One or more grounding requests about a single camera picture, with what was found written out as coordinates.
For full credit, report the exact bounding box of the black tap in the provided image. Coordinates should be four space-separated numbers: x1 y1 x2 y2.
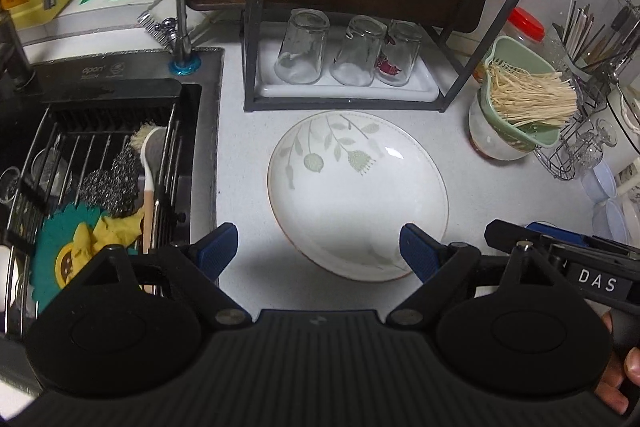
0 9 38 88

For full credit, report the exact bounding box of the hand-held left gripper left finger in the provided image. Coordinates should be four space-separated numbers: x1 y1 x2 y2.
90 222 253 330

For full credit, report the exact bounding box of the ribbed metal tool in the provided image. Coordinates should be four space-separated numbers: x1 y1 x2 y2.
137 12 181 48

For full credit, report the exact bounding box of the clear drinking glass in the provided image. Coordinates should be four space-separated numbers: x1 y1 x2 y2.
330 15 388 86
274 8 331 85
375 19 423 88

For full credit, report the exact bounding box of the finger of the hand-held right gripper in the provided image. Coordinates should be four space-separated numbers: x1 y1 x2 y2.
484 219 551 255
526 221 640 255

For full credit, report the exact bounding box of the teal flower-shaped mat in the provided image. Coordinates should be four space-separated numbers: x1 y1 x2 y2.
30 202 108 313

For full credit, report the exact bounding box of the green plastic strainer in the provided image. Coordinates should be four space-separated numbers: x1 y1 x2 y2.
475 35 568 155

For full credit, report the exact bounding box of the black metal rack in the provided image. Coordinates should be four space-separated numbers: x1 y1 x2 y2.
241 0 563 114

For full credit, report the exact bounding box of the pale white bowl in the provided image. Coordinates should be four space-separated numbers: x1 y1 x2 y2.
580 159 623 202

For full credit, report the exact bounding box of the dark kitchen sink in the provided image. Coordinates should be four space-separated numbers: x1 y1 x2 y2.
0 47 226 343

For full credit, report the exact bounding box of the yellow cloth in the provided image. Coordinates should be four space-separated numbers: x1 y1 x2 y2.
72 212 146 258

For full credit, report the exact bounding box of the dish brush with wooden handle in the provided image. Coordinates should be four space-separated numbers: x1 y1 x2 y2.
130 123 171 258

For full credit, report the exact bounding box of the white ceramic jar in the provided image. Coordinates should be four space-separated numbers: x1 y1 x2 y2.
468 99 536 162

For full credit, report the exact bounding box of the patterned glass cup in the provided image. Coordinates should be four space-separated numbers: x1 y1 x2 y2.
565 119 618 172

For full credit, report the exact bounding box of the black wire sink basket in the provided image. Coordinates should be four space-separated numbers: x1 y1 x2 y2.
0 79 203 343

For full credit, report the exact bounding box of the metal wire cup rack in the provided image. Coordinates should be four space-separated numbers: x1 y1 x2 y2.
532 72 608 182

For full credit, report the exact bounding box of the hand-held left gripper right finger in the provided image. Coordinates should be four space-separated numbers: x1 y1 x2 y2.
385 223 571 328

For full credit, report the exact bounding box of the white drip tray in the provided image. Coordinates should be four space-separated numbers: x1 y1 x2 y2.
252 22 441 102

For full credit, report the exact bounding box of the white plate with leaf print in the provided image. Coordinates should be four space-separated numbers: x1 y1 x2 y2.
266 110 449 283

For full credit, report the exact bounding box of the bundle of thin wooden sticks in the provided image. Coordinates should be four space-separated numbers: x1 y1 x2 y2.
487 62 581 128

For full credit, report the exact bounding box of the bunch of chopsticks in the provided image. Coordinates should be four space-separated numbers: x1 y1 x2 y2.
552 0 640 72

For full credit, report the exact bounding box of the steel wool scrubber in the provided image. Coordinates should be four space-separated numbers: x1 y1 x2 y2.
110 147 143 188
77 169 141 218

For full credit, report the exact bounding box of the white electric pot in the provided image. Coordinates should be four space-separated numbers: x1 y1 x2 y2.
602 82 640 178

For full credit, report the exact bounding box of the clear jar with red lid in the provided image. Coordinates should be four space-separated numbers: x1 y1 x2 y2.
502 7 563 72

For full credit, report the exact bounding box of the person's right hand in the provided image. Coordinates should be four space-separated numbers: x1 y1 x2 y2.
595 311 640 415

